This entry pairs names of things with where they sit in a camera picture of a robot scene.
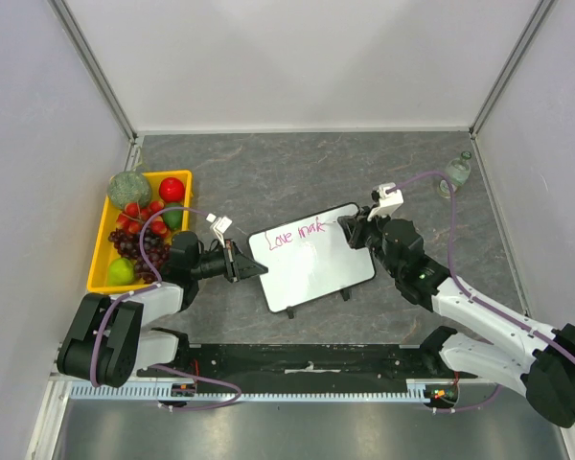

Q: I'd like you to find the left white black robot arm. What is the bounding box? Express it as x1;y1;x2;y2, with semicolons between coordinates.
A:
57;231;268;388

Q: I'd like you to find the white slotted cable duct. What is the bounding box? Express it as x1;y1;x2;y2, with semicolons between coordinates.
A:
68;380;432;403

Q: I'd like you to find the green pear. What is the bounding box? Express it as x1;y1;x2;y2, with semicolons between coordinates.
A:
106;258;135;286

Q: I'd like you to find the clear glass bottle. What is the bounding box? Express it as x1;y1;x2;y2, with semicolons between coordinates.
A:
438;150;472;197

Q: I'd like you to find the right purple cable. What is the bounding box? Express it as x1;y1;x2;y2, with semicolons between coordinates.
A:
387;171;575;416

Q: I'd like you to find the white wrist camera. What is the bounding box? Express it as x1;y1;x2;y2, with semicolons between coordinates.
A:
367;182;403;221
205;213;233;247

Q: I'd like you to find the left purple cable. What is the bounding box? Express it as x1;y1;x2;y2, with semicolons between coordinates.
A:
88;205;243;413

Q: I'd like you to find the green lime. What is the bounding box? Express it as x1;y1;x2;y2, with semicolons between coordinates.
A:
162;202;183;231

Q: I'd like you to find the purple cable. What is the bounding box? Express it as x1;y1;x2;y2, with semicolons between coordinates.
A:
387;171;575;416
88;205;243;413

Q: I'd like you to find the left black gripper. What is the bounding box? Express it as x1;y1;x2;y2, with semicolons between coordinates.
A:
191;239;267;283

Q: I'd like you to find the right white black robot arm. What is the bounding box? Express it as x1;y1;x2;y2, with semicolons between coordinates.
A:
337;208;575;428

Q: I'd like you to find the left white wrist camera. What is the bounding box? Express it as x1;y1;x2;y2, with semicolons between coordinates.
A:
205;213;233;247

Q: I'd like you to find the white whiteboard black frame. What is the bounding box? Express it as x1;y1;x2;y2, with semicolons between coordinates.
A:
247;203;376;313

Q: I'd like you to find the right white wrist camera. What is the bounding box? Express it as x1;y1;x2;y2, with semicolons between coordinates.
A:
367;182;403;221

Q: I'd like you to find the red strawberry cluster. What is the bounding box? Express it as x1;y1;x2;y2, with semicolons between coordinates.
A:
116;200;170;238

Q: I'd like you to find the red apple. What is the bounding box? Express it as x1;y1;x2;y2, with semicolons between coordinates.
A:
158;176;186;203

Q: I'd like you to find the green netted melon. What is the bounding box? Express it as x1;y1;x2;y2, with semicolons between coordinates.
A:
106;171;152;209

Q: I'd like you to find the purple grape bunch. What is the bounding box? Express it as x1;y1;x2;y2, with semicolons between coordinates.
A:
107;230;171;284

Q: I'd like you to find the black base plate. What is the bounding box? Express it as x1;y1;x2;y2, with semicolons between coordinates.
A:
136;341;478;395

